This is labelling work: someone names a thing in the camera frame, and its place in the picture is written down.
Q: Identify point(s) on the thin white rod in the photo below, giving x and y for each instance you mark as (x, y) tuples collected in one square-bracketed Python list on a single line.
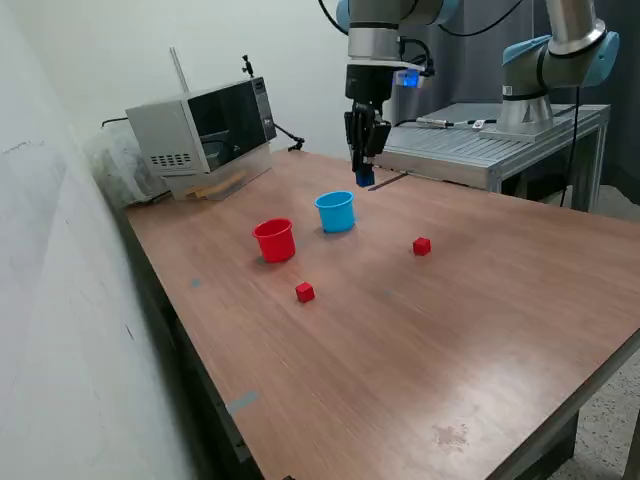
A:
[(179, 70)]

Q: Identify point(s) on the silver microwave oven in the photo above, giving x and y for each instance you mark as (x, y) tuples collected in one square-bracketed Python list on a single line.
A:
[(225, 120)]

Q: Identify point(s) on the long blue tape strip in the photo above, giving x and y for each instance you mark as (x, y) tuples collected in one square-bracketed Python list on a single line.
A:
[(242, 403)]

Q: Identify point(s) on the aluminium profile robot table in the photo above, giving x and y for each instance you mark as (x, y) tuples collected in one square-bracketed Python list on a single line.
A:
[(440, 150)]

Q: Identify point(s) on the clear plastic bag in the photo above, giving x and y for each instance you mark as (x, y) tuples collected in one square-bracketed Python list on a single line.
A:
[(115, 170)]

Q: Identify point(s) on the red plastic cup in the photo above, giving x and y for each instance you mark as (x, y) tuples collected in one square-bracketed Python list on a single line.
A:
[(274, 245)]

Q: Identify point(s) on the blue cube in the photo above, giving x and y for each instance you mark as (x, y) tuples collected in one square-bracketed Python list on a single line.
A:
[(365, 178)]

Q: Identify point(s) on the aluminium robot mounting plate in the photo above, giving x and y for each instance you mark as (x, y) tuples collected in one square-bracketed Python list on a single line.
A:
[(492, 135)]

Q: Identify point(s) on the dark flat strip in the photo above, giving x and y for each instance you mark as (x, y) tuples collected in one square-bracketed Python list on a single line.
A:
[(387, 183)]

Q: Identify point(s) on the grey blue UR5e robot arm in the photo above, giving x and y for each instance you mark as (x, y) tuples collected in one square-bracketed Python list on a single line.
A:
[(372, 45)]

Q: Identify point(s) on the white warning tag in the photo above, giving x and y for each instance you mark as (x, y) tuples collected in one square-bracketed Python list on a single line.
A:
[(478, 124)]

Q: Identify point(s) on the light wooden stick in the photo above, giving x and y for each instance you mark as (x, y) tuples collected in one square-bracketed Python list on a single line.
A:
[(220, 186)]

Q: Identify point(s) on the blue plastic cup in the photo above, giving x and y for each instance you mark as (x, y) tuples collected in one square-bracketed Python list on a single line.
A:
[(336, 217)]

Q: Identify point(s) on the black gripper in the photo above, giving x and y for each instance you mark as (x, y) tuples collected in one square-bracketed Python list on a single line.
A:
[(369, 82)]

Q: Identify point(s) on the small black camera mount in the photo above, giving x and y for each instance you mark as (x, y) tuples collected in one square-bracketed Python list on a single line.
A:
[(246, 67)]

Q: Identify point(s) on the red cube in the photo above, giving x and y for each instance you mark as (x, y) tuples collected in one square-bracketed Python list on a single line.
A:
[(421, 247), (304, 293)]

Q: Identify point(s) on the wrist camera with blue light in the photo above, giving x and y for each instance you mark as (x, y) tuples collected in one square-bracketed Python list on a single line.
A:
[(410, 79)]

